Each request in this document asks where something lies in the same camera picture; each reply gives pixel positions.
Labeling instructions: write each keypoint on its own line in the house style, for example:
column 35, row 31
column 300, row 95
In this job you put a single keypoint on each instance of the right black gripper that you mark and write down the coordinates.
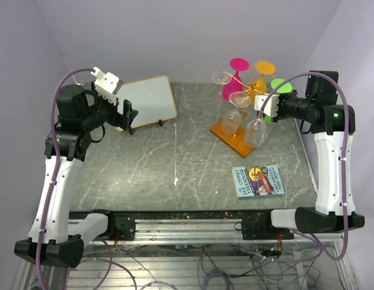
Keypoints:
column 281, row 97

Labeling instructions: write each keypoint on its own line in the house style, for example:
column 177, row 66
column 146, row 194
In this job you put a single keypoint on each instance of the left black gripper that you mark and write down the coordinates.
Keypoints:
column 124, row 120

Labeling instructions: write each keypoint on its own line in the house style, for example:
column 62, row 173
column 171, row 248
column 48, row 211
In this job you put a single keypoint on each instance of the green plastic goblet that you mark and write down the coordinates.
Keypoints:
column 286, row 88

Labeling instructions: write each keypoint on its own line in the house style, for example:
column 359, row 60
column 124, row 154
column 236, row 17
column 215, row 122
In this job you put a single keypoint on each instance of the orange plastic goblet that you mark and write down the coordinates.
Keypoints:
column 258, row 86

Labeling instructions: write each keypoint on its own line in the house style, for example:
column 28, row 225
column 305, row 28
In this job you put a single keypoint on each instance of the clear round wine glass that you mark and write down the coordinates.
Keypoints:
column 232, row 120

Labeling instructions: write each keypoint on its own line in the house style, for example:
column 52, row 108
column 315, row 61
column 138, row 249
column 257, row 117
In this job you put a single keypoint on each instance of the pink plastic goblet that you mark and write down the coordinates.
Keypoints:
column 236, row 84

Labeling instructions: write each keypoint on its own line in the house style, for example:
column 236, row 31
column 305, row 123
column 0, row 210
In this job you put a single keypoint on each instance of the clear tall wine glass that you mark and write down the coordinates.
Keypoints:
column 221, row 77

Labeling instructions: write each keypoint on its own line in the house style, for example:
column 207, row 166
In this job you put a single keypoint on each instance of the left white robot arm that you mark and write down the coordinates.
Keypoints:
column 53, row 240

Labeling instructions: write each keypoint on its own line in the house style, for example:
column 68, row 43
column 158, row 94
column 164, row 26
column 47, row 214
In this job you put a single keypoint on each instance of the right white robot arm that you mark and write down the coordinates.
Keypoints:
column 332, row 126

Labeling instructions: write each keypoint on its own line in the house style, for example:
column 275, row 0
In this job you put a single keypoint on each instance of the wooden rack base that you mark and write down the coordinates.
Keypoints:
column 234, row 141

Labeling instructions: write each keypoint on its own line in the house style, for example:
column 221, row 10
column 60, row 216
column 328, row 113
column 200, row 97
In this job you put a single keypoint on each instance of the yellow framed whiteboard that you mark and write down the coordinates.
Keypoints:
column 152, row 98

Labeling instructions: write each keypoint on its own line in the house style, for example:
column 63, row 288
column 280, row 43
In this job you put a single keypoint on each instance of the black whiteboard stand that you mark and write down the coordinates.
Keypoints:
column 160, row 122

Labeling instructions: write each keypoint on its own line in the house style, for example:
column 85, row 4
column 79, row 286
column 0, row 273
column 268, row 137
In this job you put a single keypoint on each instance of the treehouse story book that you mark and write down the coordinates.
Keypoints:
column 257, row 181

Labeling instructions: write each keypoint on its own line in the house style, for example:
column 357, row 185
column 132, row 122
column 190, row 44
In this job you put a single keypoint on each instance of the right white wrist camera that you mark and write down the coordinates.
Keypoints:
column 271, row 106

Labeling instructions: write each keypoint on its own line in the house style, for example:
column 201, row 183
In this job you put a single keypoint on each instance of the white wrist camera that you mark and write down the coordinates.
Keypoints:
column 271, row 106
column 107, row 85

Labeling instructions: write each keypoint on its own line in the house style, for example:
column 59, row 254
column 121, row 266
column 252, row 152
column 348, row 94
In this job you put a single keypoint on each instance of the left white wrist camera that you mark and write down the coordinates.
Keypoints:
column 107, row 85

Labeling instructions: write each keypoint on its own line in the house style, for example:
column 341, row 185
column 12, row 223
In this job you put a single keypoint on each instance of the gold wire glass rack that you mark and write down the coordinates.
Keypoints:
column 246, row 86

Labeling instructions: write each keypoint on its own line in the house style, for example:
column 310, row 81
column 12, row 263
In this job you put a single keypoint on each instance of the aluminium mounting rail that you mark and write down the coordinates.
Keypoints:
column 193, row 227

